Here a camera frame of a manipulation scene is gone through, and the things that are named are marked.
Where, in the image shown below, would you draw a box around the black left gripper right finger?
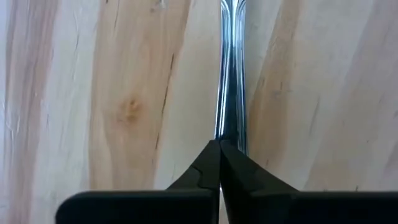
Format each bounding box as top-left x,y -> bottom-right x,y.
220,139 -> 398,224

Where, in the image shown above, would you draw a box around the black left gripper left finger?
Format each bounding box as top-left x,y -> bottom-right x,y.
55,139 -> 222,224

